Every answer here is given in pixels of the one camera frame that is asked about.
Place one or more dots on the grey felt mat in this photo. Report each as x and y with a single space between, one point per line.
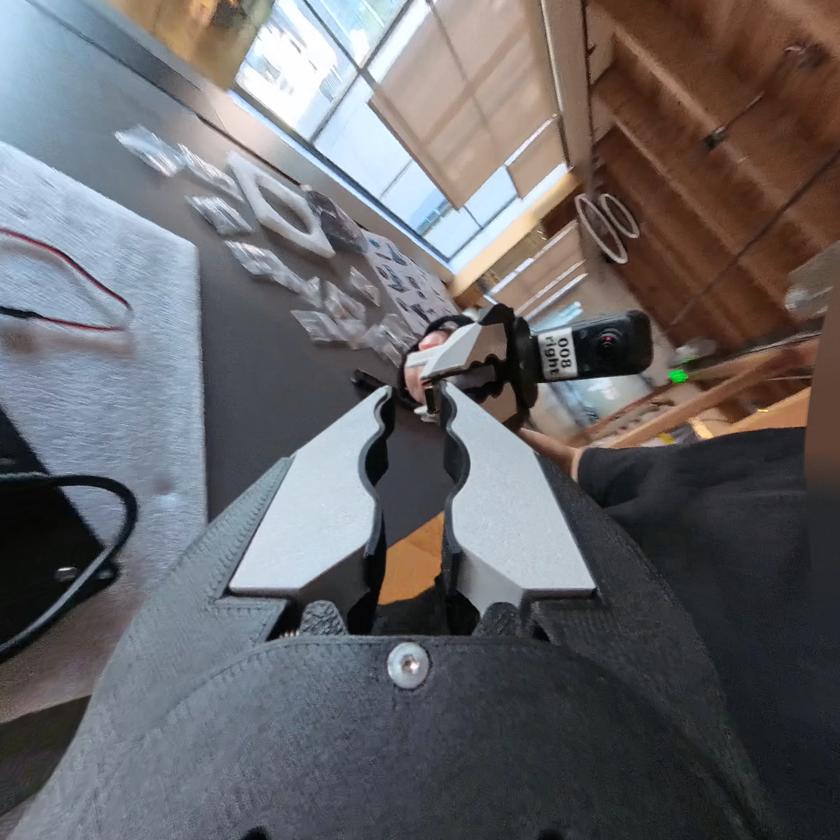
98 407

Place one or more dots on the dark plastic bag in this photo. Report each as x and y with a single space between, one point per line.
338 223

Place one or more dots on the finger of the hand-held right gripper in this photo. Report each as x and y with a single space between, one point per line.
469 388
459 348

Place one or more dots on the blue black round robot base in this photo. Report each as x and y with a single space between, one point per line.
33 525

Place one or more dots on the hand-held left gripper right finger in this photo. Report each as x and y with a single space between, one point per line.
518 525

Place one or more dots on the large window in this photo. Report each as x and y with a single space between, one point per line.
295 59

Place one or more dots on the person's right forearm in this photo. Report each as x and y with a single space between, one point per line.
551 453

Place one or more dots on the printed instruction sheet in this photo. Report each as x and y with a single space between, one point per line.
410 282

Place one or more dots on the white foam frame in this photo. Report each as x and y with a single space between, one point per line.
262 177

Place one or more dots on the beige roller blind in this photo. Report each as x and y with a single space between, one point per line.
459 85

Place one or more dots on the wooden table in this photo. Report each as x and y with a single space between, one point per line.
722 387

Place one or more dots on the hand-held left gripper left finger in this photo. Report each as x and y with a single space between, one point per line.
315 518

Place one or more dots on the dark desk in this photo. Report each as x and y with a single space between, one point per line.
262 394

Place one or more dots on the person's black clothing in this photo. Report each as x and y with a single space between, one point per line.
722 558

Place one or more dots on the person's right hand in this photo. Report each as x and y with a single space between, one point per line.
433 341

